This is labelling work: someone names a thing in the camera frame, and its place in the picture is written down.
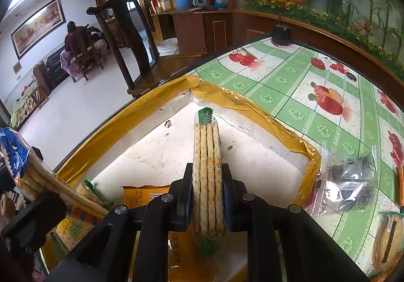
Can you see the blue cracker packet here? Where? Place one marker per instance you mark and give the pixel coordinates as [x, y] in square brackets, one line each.
[34, 171]

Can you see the framed wall painting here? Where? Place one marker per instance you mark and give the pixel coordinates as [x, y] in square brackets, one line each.
[38, 26]

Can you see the brown cracker packet yellow ends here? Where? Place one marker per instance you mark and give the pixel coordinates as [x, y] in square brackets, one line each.
[400, 184]

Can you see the green fruit print tablecloth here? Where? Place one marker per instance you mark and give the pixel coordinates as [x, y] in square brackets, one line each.
[284, 80]

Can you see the white bucket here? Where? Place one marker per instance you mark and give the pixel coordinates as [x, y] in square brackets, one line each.
[167, 47]

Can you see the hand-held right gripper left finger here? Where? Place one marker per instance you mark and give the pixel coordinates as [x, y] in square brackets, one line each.
[188, 203]

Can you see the black sofa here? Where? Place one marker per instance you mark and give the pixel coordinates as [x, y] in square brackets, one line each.
[55, 69]

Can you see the wooden cabinet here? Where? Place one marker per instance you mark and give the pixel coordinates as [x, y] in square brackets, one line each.
[195, 29]

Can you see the small dark wrapper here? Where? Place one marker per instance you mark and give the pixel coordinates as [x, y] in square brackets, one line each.
[351, 77]

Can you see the orange barcode cracker packet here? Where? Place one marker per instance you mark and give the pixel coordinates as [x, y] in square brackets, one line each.
[386, 247]

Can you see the slim cracker packet green tip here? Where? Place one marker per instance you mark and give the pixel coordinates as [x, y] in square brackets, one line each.
[91, 192]

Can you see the clear plastic packet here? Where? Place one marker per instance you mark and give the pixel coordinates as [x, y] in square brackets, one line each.
[347, 174]

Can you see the small black stand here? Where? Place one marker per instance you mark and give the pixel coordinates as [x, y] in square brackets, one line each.
[281, 34]

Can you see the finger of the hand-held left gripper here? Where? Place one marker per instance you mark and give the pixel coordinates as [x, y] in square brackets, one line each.
[34, 222]

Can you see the plain orange snack packet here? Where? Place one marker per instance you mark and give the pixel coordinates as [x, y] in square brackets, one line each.
[142, 195]

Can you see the yellow cardboard box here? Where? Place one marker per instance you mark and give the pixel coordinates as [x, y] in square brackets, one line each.
[164, 6]

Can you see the brown armchair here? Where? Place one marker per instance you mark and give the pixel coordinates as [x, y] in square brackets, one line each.
[41, 78]

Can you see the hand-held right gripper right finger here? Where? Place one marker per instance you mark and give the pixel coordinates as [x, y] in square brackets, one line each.
[227, 203]

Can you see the dark wooden chair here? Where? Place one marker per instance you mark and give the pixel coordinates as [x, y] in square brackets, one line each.
[132, 36]

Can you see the yellow printed cracker packet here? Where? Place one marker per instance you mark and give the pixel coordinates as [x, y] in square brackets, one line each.
[75, 231]

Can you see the cracker packet with green ends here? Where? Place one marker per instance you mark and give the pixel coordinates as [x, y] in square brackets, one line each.
[206, 174]

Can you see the small wooden dining chair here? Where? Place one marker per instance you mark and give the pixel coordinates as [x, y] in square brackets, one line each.
[88, 58]

